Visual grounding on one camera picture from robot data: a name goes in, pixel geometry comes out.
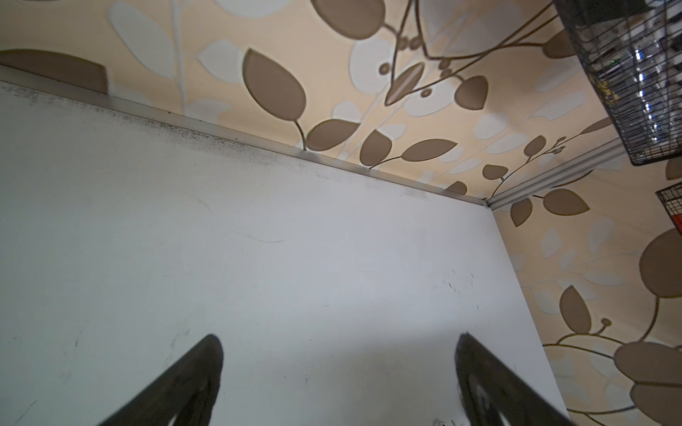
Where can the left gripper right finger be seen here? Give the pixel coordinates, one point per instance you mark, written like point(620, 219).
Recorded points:
point(492, 394)

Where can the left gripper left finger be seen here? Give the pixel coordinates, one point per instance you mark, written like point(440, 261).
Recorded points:
point(184, 394)

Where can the side wire basket black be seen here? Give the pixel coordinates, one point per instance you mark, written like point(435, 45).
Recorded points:
point(671, 198)

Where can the brass padlock with keys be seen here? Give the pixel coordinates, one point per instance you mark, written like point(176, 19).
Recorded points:
point(440, 422)

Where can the back wire basket black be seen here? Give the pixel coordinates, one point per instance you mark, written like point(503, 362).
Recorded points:
point(631, 53)

